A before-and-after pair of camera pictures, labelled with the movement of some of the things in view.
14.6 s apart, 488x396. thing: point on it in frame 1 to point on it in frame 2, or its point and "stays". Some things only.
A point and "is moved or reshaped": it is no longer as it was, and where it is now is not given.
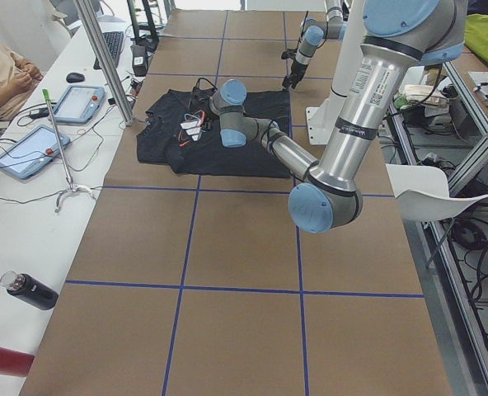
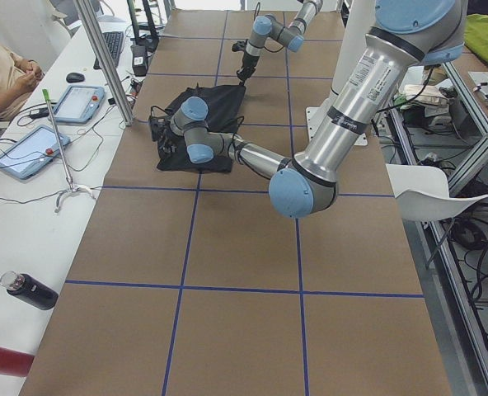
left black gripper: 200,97 to 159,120
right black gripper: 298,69 to 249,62
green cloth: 486,35 stays
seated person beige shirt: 7,79 stays
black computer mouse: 74,77 stays
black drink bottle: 29,289 stays
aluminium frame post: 92,28 stays
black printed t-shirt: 174,139 is moved or reshaped
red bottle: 1,360 stays
